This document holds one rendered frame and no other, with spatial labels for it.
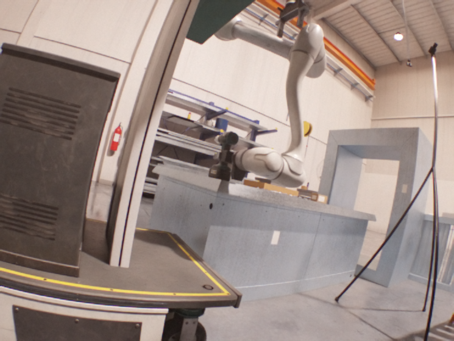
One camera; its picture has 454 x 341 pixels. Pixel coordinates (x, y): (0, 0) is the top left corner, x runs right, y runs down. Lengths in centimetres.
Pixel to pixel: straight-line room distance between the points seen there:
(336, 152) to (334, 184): 38
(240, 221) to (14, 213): 99
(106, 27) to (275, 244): 595
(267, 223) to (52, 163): 110
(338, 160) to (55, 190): 288
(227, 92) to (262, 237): 572
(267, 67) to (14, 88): 749
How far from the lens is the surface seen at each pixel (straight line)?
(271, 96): 768
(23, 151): 65
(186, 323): 82
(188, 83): 634
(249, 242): 134
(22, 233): 68
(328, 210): 171
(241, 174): 107
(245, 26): 144
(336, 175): 307
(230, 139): 117
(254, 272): 145
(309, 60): 106
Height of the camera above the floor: 64
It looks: 3 degrees up
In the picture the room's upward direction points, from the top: 13 degrees clockwise
